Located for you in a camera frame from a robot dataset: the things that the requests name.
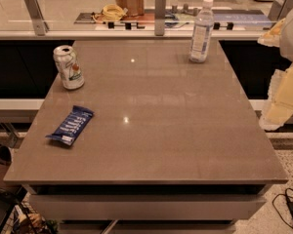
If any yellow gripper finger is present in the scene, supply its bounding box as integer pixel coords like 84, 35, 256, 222
257, 19, 285, 47
259, 63, 293, 131

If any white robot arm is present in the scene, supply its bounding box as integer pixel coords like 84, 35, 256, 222
258, 9, 293, 131

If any metal glass post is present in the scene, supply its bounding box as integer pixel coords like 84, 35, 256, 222
24, 0, 49, 36
268, 0, 293, 25
154, 0, 166, 36

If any coiled yellow cable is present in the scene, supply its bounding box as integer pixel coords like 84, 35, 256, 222
92, 3, 129, 24

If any white table drawer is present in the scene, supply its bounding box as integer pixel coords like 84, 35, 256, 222
29, 195, 266, 220

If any blue rxbar wrapper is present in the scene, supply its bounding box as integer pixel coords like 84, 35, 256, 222
46, 105, 94, 146

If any clear plastic water bottle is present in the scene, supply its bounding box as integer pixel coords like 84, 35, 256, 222
189, 0, 214, 62

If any middle metal glass post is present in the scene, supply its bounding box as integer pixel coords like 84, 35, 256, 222
154, 0, 166, 36

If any brown bag on floor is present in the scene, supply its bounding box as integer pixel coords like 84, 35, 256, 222
0, 144, 21, 194

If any right metal glass post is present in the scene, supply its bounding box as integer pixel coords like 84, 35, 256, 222
268, 0, 293, 25

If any white green soda can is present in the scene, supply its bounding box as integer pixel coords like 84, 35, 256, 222
53, 45, 84, 90

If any left metal glass post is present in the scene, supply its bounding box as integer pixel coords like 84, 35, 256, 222
24, 0, 49, 36

